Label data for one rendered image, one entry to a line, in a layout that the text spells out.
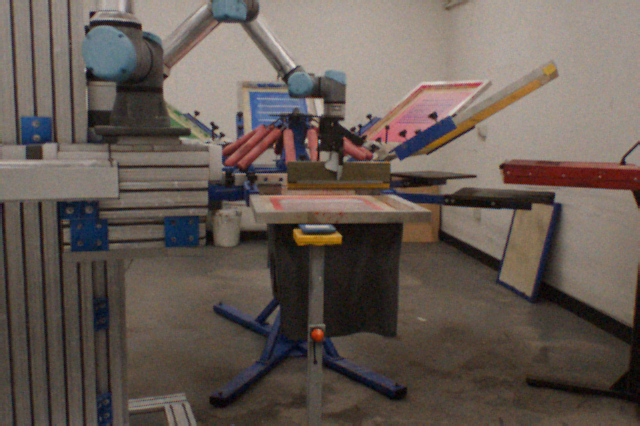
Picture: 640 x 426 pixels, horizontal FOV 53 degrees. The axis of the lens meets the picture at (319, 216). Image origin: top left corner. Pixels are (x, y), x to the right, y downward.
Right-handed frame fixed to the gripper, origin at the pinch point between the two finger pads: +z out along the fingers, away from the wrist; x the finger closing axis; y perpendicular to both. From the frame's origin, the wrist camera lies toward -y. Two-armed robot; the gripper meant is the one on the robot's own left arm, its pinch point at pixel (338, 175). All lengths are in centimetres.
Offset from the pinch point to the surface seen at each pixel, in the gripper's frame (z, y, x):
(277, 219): 13.0, 22.1, 13.5
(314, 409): 69, 12, 33
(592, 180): 4, -118, -38
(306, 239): 15.1, 15.8, 37.2
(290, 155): -1, 7, -97
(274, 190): 10.0, 18.6, -43.3
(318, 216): 12.1, 8.8, 13.5
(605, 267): 69, -200, -147
